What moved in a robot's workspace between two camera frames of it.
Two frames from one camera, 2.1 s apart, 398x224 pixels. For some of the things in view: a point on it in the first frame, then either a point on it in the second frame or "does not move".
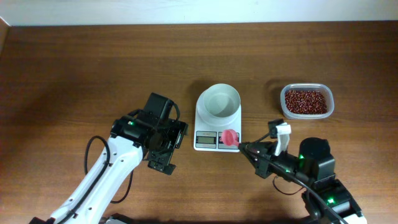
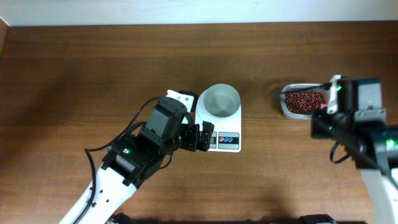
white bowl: (221, 101) does not move
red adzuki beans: (306, 102) does not move
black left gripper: (176, 130) → (191, 144)
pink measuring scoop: (229, 137) → (322, 106)
